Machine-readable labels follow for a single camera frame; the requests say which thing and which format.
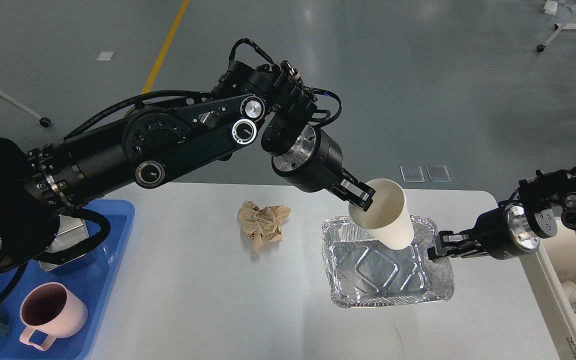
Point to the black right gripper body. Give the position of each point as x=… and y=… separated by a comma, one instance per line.
x=504, y=233

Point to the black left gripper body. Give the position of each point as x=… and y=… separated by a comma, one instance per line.
x=313, y=163

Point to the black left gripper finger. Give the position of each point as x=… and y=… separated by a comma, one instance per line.
x=338, y=192
x=354, y=189

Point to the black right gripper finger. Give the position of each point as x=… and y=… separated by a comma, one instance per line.
x=464, y=251
x=449, y=238

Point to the white paper cup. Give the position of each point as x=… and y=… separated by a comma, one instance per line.
x=388, y=218

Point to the aluminium foil tray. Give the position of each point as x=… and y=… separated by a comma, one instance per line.
x=363, y=272

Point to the brown paper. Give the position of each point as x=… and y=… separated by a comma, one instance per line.
x=262, y=225

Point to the square stainless steel container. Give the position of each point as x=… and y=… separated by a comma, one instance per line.
x=71, y=232

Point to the pink mug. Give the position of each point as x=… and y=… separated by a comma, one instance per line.
x=50, y=311

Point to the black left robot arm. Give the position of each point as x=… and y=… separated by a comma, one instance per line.
x=157, y=137

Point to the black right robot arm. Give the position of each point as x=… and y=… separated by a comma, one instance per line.
x=545, y=197

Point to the white waste bin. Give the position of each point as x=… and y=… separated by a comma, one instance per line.
x=551, y=273

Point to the blue plastic tray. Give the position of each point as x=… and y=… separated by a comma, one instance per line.
x=91, y=283

